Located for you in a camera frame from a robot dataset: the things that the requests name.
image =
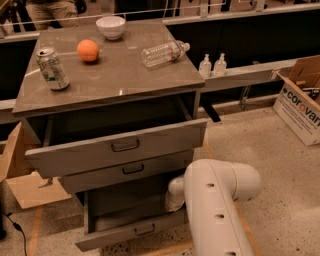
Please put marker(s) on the flat cardboard piece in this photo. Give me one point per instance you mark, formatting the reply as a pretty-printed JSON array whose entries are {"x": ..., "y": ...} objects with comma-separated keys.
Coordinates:
[{"x": 26, "y": 184}]

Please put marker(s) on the orange fruit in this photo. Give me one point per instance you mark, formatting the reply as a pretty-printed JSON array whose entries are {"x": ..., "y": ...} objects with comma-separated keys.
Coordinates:
[{"x": 88, "y": 50}]

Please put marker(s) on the white ceramic bowl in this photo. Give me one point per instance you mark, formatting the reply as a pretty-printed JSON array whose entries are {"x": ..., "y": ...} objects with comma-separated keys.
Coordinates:
[{"x": 111, "y": 27}]

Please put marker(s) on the green white soda can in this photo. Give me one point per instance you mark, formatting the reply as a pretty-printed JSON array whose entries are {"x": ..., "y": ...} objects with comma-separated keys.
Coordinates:
[{"x": 51, "y": 68}]

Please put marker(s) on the sanitizer bottle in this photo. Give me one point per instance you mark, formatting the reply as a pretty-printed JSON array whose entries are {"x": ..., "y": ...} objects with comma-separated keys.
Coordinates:
[
  {"x": 205, "y": 67},
  {"x": 220, "y": 66}
]

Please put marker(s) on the grey top drawer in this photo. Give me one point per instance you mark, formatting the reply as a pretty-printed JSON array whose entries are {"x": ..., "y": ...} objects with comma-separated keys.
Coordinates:
[{"x": 100, "y": 137}]

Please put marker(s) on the grey bottom drawer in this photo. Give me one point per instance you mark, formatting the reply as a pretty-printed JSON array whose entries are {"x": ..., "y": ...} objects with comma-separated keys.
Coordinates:
[{"x": 127, "y": 210}]

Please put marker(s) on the grey middle drawer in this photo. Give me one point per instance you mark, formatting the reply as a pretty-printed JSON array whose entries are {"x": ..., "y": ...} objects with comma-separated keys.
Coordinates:
[{"x": 125, "y": 172}]

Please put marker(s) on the left sanitizer bottle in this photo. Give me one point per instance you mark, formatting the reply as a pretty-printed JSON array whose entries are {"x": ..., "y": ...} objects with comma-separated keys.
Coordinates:
[{"x": 205, "y": 67}]

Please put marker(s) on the grey drawer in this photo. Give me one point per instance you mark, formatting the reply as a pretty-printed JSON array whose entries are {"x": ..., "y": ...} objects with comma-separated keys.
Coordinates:
[
  {"x": 125, "y": 172},
  {"x": 100, "y": 137},
  {"x": 127, "y": 210}
]

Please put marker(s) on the grey drawer cabinet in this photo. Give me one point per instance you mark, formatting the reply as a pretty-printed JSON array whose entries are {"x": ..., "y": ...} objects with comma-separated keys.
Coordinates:
[{"x": 117, "y": 76}]

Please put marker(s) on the clear plastic water bottle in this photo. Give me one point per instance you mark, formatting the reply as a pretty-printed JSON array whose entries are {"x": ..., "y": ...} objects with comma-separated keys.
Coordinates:
[{"x": 167, "y": 52}]

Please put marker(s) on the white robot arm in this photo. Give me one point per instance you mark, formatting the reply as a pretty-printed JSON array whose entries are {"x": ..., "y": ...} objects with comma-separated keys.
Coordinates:
[{"x": 208, "y": 190}]

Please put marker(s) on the right sanitizer bottle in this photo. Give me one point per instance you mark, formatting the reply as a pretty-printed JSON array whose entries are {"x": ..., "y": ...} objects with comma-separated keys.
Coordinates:
[{"x": 220, "y": 66}]

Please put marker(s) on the corovan cardboard box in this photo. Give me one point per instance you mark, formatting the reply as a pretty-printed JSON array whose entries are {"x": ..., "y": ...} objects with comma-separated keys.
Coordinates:
[{"x": 298, "y": 102}]

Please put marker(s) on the person in khaki trousers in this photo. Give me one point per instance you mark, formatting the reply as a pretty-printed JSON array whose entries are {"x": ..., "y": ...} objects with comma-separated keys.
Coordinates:
[{"x": 65, "y": 12}]

